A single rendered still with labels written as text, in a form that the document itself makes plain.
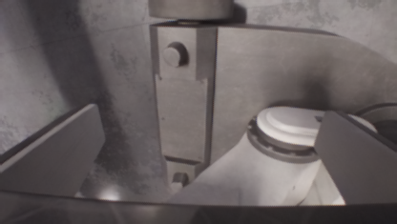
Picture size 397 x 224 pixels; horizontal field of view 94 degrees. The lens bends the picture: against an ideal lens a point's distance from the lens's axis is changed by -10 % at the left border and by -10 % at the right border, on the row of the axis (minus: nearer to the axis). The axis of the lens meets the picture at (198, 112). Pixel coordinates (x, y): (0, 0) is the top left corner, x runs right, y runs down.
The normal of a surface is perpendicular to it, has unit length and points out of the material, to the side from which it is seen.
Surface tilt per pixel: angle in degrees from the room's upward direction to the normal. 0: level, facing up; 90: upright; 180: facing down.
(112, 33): 0
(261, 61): 0
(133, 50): 0
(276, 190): 90
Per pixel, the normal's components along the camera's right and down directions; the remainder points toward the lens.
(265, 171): 0.02, -0.88
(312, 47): -0.22, 0.46
